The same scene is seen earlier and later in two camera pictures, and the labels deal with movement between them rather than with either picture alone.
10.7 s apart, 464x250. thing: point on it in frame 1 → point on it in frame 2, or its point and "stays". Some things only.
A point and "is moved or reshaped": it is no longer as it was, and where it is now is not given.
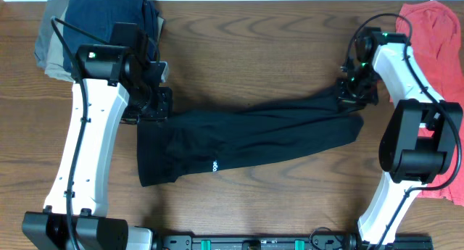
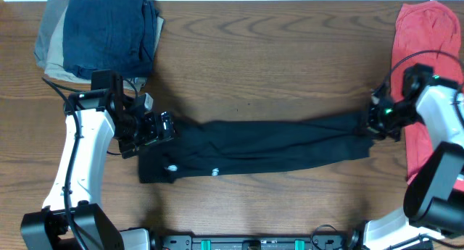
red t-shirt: x=434 y=33 stays
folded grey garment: x=55 y=6 stays
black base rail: x=302 y=241 stays
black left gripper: x=159 y=107 → x=164 y=127
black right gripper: x=348 y=96 → x=372 y=117
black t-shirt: x=177 y=146 is moved or reshaped
